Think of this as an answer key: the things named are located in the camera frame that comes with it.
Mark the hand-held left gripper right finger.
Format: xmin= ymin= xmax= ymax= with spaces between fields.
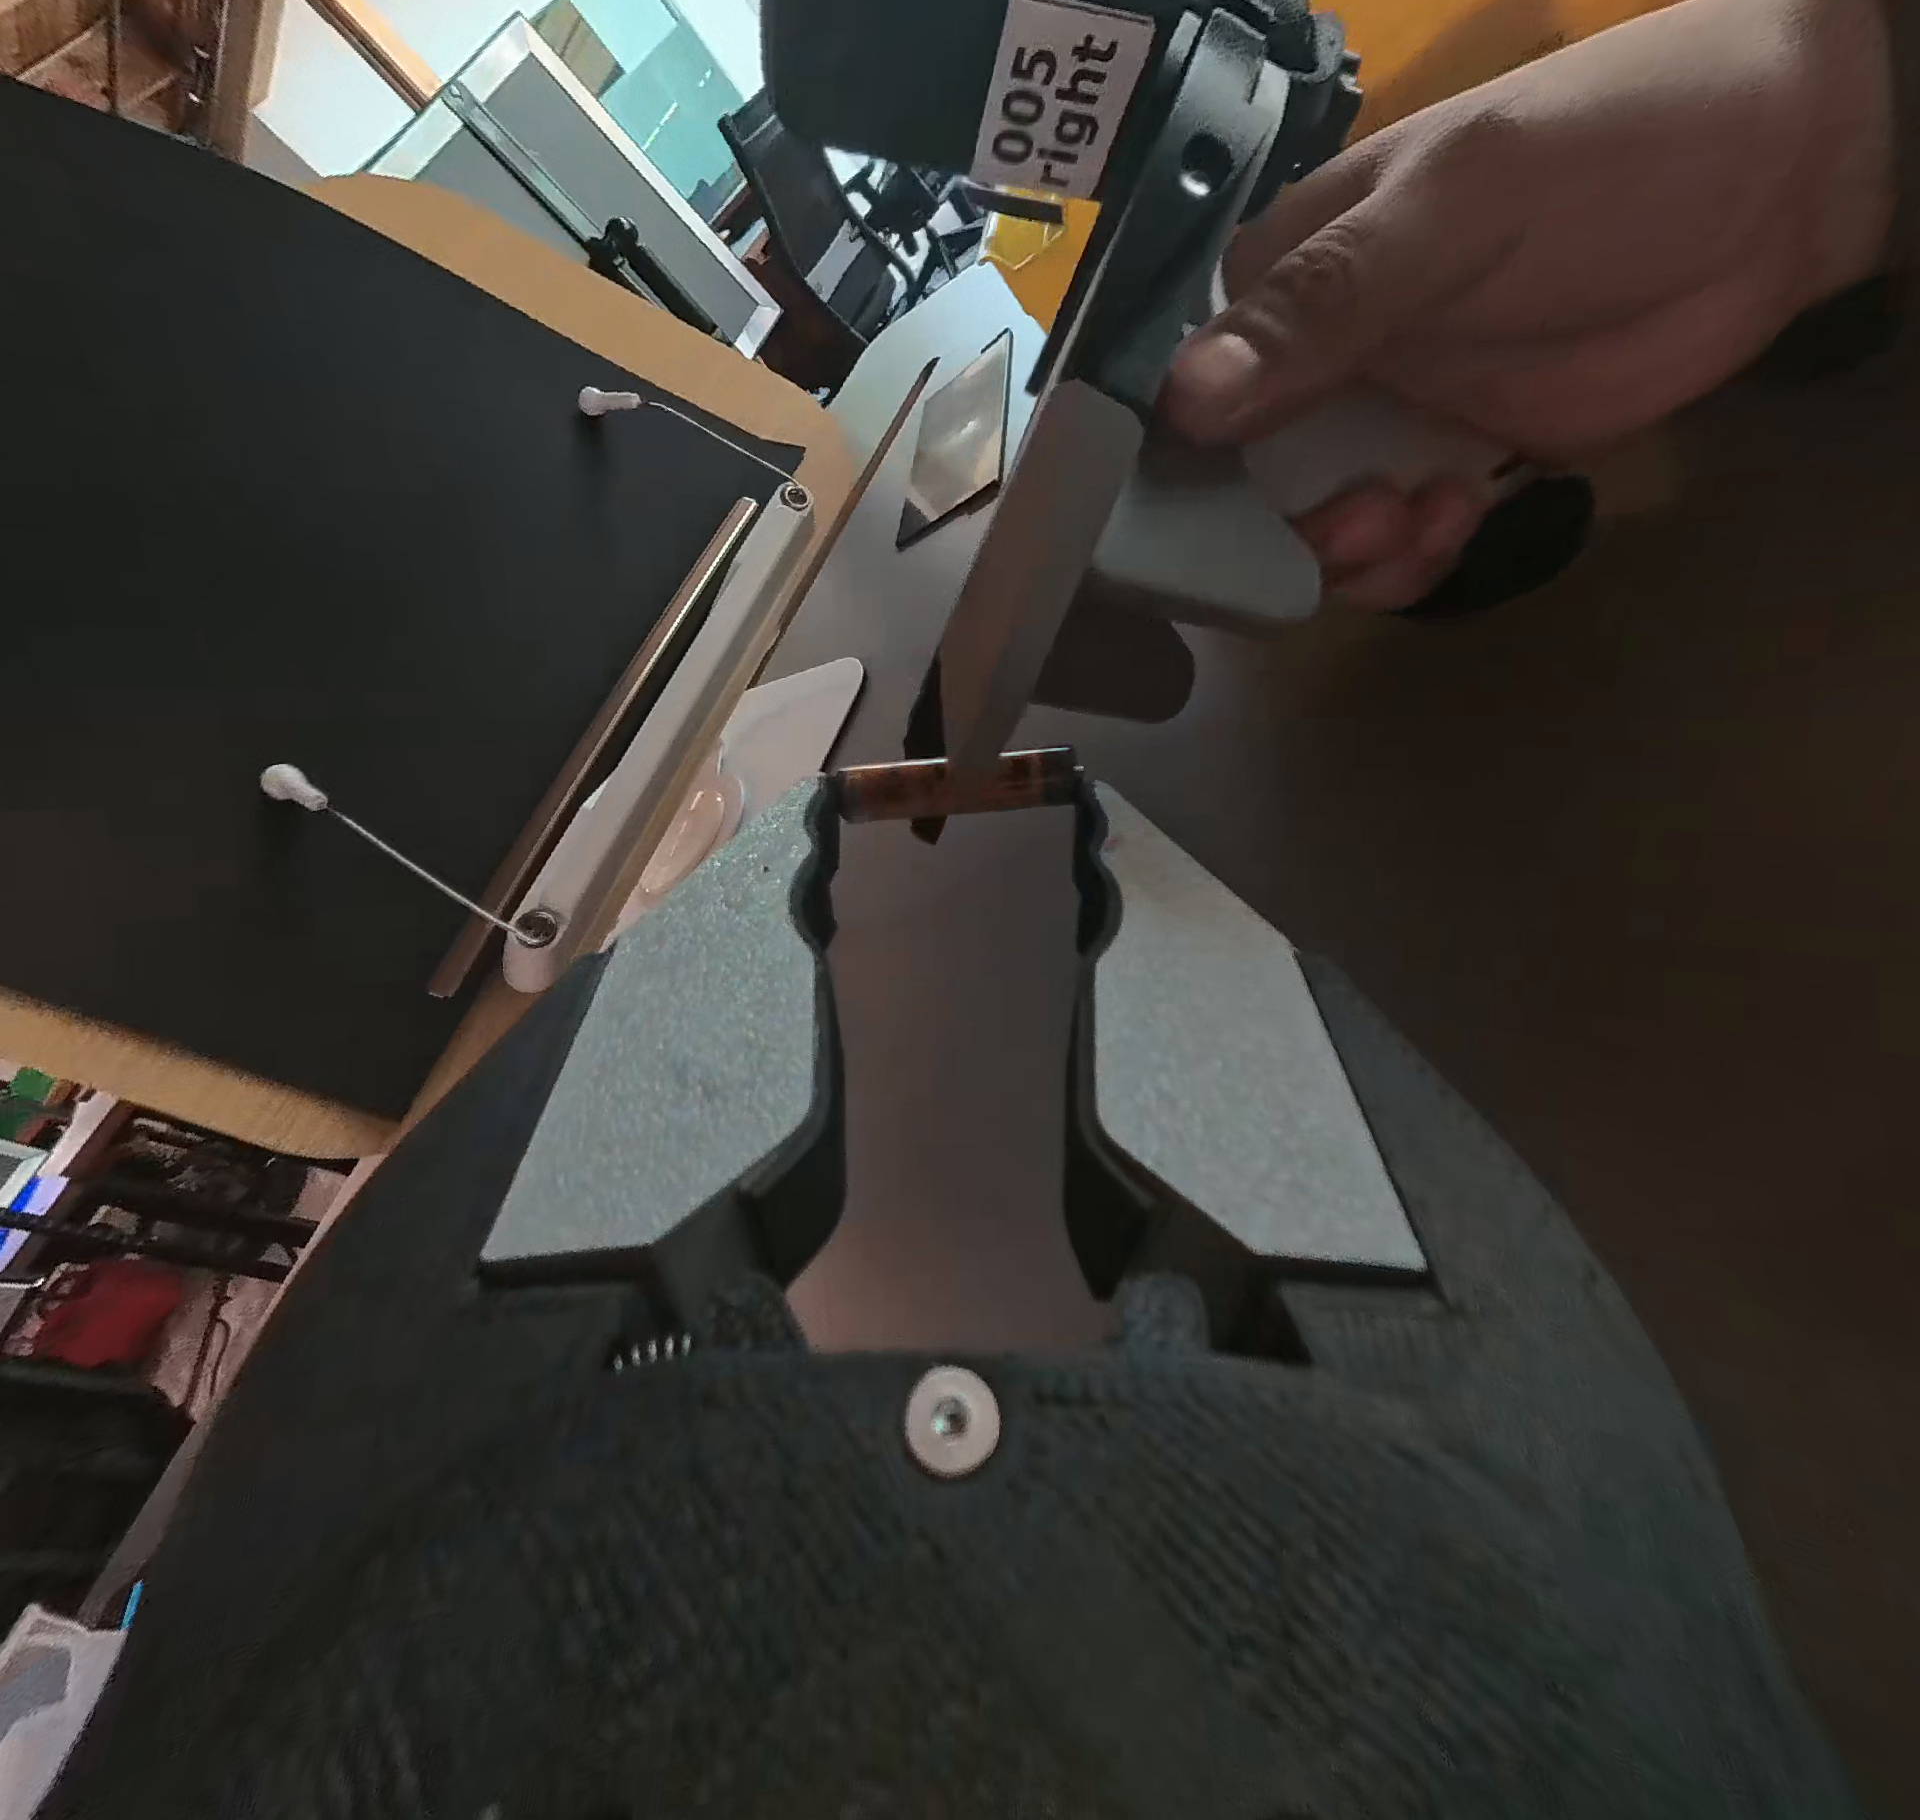
xmin=1069 ymin=783 xmax=1434 ymax=1300

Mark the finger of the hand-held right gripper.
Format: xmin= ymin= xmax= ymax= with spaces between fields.
xmin=904 ymin=377 xmax=1155 ymax=847

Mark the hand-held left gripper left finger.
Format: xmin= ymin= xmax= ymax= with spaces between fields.
xmin=478 ymin=780 xmax=844 ymax=1287

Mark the brown cylindrical battery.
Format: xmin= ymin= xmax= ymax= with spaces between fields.
xmin=833 ymin=751 xmax=1086 ymax=825

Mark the person's right hand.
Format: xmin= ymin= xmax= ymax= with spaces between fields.
xmin=1161 ymin=0 xmax=1896 ymax=615

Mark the grey square plate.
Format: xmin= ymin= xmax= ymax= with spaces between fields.
xmin=895 ymin=331 xmax=1016 ymax=553

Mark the black mesh office chair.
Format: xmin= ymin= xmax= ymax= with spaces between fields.
xmin=718 ymin=98 xmax=905 ymax=346

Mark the white stand base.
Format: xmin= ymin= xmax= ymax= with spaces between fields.
xmin=637 ymin=656 xmax=870 ymax=895

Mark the white framed board stand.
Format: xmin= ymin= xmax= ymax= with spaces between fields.
xmin=366 ymin=13 xmax=781 ymax=353

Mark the yellow plastic bin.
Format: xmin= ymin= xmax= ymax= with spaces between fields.
xmin=981 ymin=0 xmax=1795 ymax=320

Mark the black board with wooden edge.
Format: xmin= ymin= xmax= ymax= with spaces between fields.
xmin=0 ymin=72 xmax=842 ymax=1162

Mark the white-tipped wire clip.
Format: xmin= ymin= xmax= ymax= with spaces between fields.
xmin=260 ymin=760 xmax=563 ymax=950
xmin=574 ymin=382 xmax=816 ymax=512

